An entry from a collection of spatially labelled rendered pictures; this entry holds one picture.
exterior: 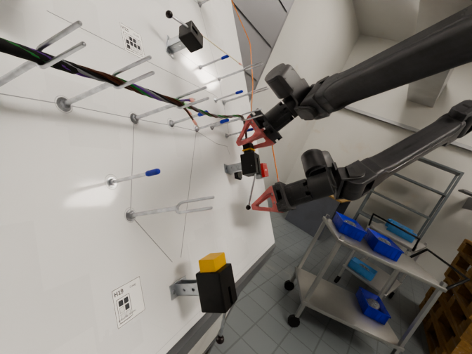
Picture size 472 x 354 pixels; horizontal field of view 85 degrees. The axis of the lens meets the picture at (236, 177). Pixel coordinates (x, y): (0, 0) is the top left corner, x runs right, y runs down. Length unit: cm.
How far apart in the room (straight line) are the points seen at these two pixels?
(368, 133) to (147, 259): 591
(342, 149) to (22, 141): 602
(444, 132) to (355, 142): 535
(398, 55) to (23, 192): 49
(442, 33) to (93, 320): 54
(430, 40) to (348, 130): 582
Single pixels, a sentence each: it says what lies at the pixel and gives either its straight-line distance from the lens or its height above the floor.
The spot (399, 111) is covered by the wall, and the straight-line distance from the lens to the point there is 624.
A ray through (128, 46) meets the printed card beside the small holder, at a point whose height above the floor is 127.
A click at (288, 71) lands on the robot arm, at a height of 138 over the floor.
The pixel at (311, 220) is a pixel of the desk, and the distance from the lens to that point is 454.
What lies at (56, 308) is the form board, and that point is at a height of 98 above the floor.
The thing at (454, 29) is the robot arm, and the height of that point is 143.
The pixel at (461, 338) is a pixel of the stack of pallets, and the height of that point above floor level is 35.
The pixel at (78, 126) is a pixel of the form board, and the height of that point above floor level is 115.
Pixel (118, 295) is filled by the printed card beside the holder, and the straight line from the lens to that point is 40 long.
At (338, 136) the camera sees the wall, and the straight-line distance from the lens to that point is 624.
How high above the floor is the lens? 124
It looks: 12 degrees down
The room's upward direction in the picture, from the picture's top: 24 degrees clockwise
